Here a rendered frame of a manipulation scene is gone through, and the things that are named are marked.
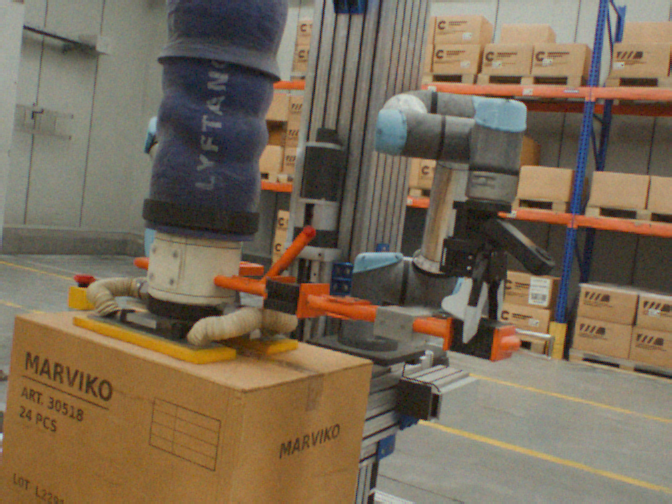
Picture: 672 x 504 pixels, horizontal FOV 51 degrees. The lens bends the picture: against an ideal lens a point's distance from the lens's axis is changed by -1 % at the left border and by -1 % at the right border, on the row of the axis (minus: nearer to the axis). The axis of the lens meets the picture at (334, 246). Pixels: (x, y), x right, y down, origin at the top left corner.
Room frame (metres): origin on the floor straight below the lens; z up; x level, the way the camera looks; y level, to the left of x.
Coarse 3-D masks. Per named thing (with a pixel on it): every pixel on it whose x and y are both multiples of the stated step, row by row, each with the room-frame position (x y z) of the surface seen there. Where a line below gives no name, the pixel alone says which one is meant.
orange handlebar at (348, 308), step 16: (240, 272) 1.57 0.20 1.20; (256, 272) 1.61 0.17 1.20; (240, 288) 1.30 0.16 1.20; (256, 288) 1.28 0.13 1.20; (320, 304) 1.20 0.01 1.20; (336, 304) 1.19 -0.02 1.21; (352, 304) 1.17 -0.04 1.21; (368, 304) 1.21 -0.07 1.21; (368, 320) 1.15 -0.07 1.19; (416, 320) 1.11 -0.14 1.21; (432, 320) 1.14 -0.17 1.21; (512, 336) 1.05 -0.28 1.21
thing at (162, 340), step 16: (80, 320) 1.36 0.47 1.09; (96, 320) 1.35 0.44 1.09; (112, 320) 1.35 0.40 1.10; (128, 320) 1.35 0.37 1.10; (112, 336) 1.31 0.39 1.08; (128, 336) 1.28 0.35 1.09; (144, 336) 1.27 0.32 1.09; (160, 336) 1.27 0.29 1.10; (176, 336) 1.27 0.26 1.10; (160, 352) 1.24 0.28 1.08; (176, 352) 1.22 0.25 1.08; (192, 352) 1.20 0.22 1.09; (208, 352) 1.22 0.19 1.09; (224, 352) 1.24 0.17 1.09
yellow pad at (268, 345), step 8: (280, 336) 1.43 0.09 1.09; (240, 344) 1.38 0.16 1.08; (248, 344) 1.37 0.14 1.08; (256, 344) 1.36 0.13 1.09; (264, 344) 1.36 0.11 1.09; (272, 344) 1.36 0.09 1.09; (280, 344) 1.38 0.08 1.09; (288, 344) 1.40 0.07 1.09; (296, 344) 1.42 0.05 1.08; (264, 352) 1.35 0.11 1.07; (272, 352) 1.36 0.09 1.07
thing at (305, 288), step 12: (276, 276) 1.27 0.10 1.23; (288, 276) 1.30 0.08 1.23; (264, 288) 1.25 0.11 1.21; (276, 288) 1.23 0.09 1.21; (288, 288) 1.22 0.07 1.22; (300, 288) 1.21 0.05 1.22; (312, 288) 1.23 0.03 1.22; (324, 288) 1.26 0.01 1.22; (264, 300) 1.24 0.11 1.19; (276, 300) 1.23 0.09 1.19; (288, 300) 1.22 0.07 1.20; (300, 300) 1.21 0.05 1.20; (288, 312) 1.21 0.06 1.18; (300, 312) 1.21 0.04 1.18; (312, 312) 1.24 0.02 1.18; (324, 312) 1.27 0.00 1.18
